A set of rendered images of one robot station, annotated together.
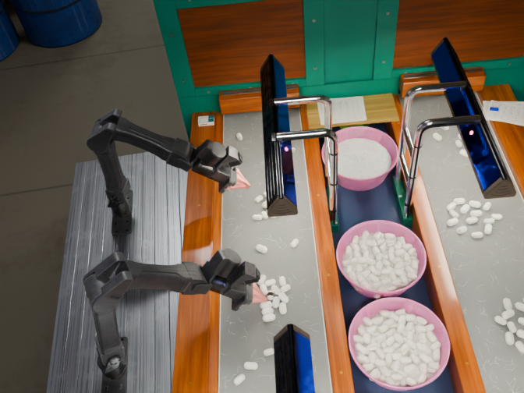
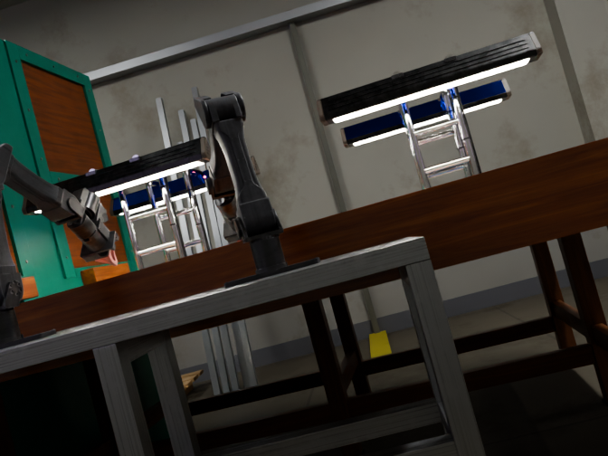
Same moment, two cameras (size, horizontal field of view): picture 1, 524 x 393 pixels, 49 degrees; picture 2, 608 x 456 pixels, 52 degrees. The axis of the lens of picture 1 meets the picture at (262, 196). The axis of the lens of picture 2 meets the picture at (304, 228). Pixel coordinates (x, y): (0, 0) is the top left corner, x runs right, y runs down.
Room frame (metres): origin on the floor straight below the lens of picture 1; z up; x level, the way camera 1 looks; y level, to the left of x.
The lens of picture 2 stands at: (0.54, 1.77, 0.70)
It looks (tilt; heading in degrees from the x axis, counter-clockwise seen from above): 2 degrees up; 276
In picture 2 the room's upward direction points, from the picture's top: 15 degrees counter-clockwise
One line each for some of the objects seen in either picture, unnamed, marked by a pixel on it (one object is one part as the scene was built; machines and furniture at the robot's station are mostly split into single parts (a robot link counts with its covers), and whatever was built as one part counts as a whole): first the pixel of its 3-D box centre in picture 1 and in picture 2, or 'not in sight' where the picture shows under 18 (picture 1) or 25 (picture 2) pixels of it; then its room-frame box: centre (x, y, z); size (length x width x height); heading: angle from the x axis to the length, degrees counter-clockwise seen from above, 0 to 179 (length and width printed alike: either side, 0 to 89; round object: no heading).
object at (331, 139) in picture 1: (305, 167); (142, 231); (1.24, -0.15, 0.90); 0.20 x 0.19 x 0.45; 176
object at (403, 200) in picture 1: (433, 156); (188, 230); (1.21, -0.55, 0.90); 0.20 x 0.19 x 0.45; 176
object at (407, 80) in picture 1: (441, 82); (107, 274); (1.64, -0.72, 0.83); 0.30 x 0.06 x 0.07; 86
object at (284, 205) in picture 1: (276, 126); (115, 176); (1.25, -0.07, 1.08); 0.62 x 0.08 x 0.07; 176
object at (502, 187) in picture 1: (469, 108); (183, 186); (1.21, -0.63, 1.08); 0.62 x 0.08 x 0.07; 176
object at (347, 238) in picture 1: (380, 263); not in sight; (0.96, -0.33, 0.72); 0.27 x 0.27 x 0.10
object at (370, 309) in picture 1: (397, 348); not in sight; (0.68, -0.31, 0.72); 0.27 x 0.27 x 0.10
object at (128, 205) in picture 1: (119, 206); (3, 328); (1.36, 0.50, 0.71); 0.20 x 0.07 x 0.08; 1
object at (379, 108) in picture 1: (351, 111); not in sight; (1.62, -0.38, 0.77); 0.33 x 0.15 x 0.01; 86
